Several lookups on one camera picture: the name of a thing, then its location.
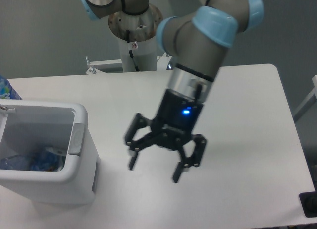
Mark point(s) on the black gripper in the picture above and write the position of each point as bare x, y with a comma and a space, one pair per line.
171, 128

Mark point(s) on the white paper bag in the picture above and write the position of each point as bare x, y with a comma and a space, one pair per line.
56, 151

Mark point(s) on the clear plastic water bottle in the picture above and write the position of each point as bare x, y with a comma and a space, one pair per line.
39, 161

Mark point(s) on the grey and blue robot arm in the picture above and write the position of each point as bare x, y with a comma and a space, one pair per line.
200, 41

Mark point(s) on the white plastic trash can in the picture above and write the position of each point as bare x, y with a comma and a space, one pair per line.
30, 126

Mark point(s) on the black table clamp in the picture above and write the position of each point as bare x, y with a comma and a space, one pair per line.
309, 203

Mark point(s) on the blue patterned bottle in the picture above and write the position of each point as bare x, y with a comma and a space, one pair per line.
7, 91

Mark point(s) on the white metal base bracket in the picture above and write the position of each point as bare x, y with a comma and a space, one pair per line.
164, 62

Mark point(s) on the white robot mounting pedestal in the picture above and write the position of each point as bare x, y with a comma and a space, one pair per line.
136, 35

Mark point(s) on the white metal frame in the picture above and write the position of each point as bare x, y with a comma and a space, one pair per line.
307, 102

